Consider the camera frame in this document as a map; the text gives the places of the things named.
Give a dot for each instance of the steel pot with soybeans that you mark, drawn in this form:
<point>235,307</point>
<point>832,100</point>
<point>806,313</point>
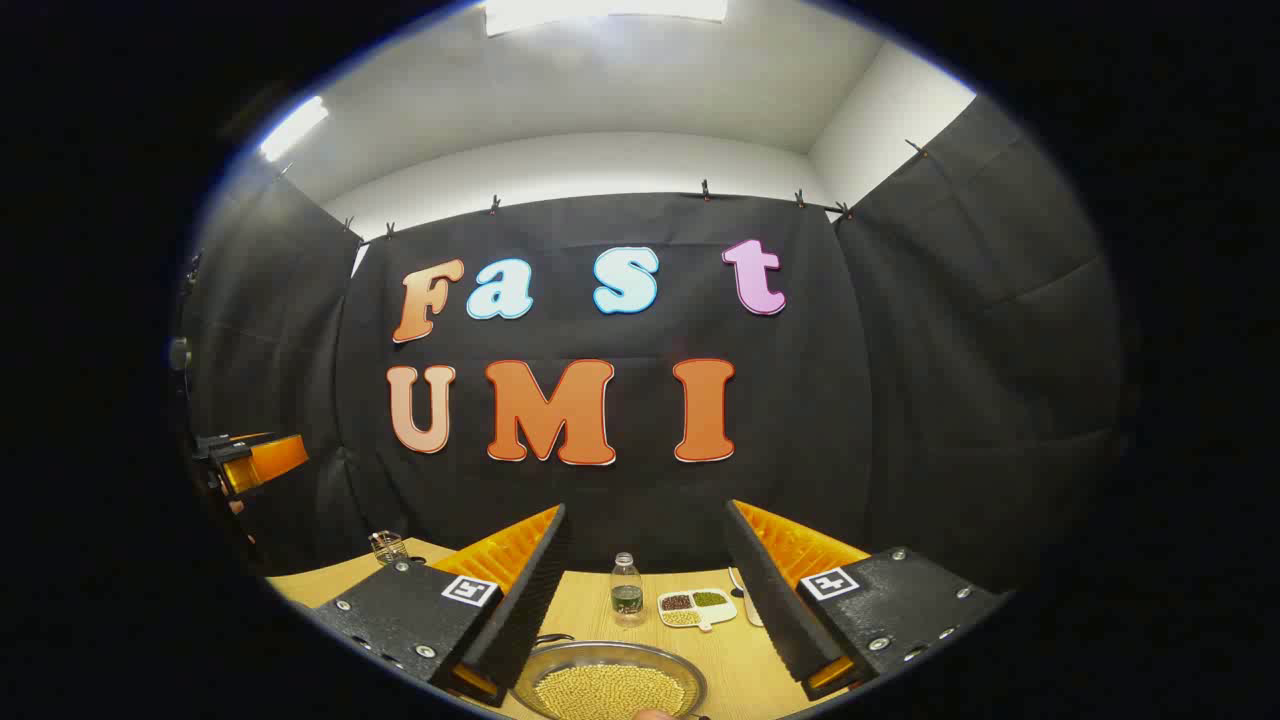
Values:
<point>610,690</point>

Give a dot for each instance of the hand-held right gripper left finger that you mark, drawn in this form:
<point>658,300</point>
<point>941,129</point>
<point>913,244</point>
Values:
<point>530,600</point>

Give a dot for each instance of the row of black cloth clips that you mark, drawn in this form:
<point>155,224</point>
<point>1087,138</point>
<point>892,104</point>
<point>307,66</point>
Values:
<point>705,190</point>

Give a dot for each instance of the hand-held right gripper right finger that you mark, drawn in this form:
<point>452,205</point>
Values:
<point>765,600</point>

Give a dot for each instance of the small ceiling light panel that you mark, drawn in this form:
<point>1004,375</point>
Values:
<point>294,128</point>

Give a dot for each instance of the white divided bean dish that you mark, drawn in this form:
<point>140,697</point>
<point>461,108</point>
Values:
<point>697,606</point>

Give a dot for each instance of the clear plastic water bottle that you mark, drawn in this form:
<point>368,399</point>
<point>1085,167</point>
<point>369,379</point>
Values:
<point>627,590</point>

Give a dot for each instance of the large ceiling light panel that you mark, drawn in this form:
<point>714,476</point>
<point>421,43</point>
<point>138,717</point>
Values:
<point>600,12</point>

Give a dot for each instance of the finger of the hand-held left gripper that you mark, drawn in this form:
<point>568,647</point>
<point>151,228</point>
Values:
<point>270,460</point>

